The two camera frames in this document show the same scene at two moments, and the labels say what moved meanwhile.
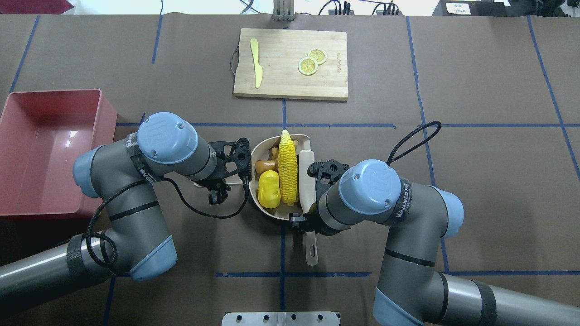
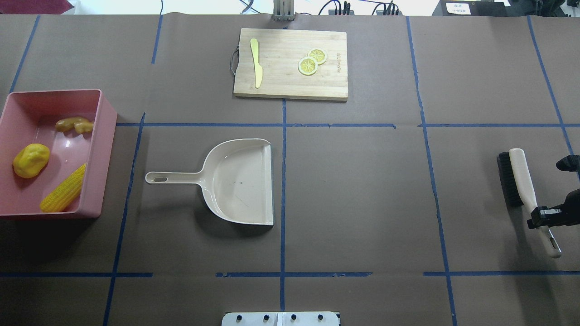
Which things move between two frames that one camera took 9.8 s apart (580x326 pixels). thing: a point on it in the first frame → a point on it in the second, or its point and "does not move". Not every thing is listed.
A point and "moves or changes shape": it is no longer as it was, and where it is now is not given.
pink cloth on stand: x=35 y=7 does not move
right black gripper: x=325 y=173 → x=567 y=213
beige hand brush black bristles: x=307 y=191 → x=519 y=192
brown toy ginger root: x=272 y=164 → x=79 y=124
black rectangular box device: x=470 y=8 does not move
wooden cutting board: x=279 y=52 does not move
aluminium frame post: x=283 y=10 does not move
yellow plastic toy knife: x=258 y=69 does not move
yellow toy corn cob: x=288 y=169 → x=65 y=194
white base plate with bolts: x=281 y=318 does not move
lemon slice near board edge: x=319 y=55 does not move
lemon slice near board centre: x=307 y=66 does not move
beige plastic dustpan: x=261 y=151 moves or changes shape
